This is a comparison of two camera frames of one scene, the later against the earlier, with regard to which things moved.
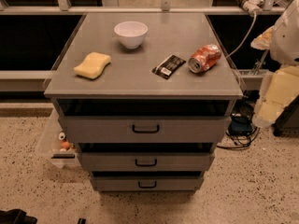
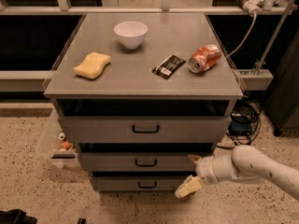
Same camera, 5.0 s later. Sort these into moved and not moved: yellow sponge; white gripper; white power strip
Moved: white gripper
Not moved: white power strip; yellow sponge
